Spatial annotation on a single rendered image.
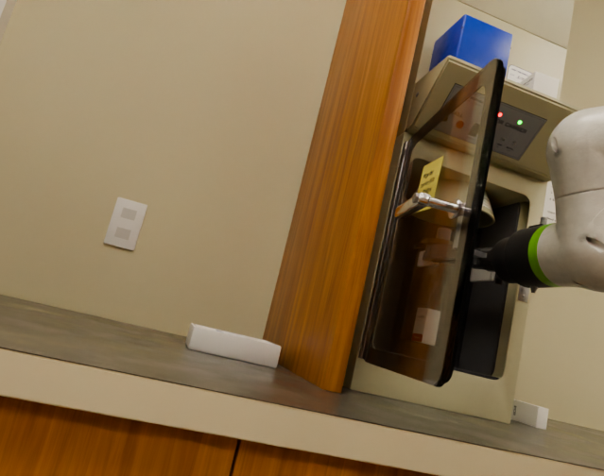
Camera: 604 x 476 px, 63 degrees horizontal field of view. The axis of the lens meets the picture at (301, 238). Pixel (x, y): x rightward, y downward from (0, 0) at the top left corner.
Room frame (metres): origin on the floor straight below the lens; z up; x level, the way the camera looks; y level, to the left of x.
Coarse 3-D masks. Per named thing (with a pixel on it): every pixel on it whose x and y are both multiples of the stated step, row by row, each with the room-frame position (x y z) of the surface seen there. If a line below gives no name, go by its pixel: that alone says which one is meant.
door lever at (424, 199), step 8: (408, 200) 0.60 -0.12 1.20; (416, 200) 0.57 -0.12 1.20; (424, 200) 0.57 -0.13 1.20; (432, 200) 0.57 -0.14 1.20; (440, 200) 0.57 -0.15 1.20; (456, 200) 0.57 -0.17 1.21; (400, 208) 0.63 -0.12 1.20; (408, 208) 0.60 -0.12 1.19; (416, 208) 0.59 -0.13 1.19; (440, 208) 0.57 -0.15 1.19; (448, 208) 0.57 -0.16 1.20; (456, 208) 0.57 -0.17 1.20; (400, 216) 0.64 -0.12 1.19
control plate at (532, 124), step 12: (456, 84) 0.77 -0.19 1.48; (504, 108) 0.80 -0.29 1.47; (516, 108) 0.80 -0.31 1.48; (504, 120) 0.81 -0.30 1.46; (516, 120) 0.81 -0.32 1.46; (528, 120) 0.81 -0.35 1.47; (540, 120) 0.81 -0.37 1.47; (504, 132) 0.83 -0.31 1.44; (516, 132) 0.83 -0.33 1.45; (528, 132) 0.83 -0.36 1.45; (504, 144) 0.85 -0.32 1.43; (516, 144) 0.85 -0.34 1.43; (528, 144) 0.85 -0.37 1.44; (516, 156) 0.87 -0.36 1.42
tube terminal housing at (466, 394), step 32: (448, 0) 0.86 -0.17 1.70; (512, 32) 0.90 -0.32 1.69; (416, 64) 0.86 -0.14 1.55; (544, 64) 0.92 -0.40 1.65; (512, 192) 0.92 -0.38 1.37; (544, 192) 0.93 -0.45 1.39; (384, 224) 0.85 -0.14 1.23; (512, 288) 0.95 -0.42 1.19; (512, 320) 0.92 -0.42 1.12; (352, 352) 0.87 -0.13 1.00; (512, 352) 0.92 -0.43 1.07; (352, 384) 0.85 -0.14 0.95; (384, 384) 0.87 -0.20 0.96; (416, 384) 0.88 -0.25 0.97; (448, 384) 0.89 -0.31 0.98; (480, 384) 0.91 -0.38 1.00; (512, 384) 0.93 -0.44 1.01; (480, 416) 0.91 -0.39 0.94
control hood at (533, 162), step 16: (448, 64) 0.75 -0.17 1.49; (464, 64) 0.75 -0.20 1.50; (432, 80) 0.78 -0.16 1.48; (448, 80) 0.77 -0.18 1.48; (464, 80) 0.77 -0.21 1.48; (416, 96) 0.83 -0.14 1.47; (432, 96) 0.79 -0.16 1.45; (512, 96) 0.78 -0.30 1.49; (528, 96) 0.78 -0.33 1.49; (544, 96) 0.79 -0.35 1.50; (416, 112) 0.82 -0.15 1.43; (432, 112) 0.81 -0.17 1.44; (544, 112) 0.80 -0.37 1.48; (560, 112) 0.80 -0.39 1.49; (416, 128) 0.83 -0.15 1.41; (544, 128) 0.83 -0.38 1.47; (544, 144) 0.85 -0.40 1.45; (496, 160) 0.88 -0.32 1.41; (512, 160) 0.87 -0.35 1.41; (528, 160) 0.87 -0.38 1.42; (544, 160) 0.87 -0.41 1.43; (544, 176) 0.90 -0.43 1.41
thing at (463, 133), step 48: (480, 96) 0.56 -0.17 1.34; (432, 144) 0.70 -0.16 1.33; (480, 144) 0.54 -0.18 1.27; (480, 192) 0.53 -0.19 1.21; (432, 240) 0.63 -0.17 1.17; (384, 288) 0.80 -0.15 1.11; (432, 288) 0.60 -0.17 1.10; (384, 336) 0.75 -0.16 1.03; (432, 336) 0.57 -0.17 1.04; (432, 384) 0.55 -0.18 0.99
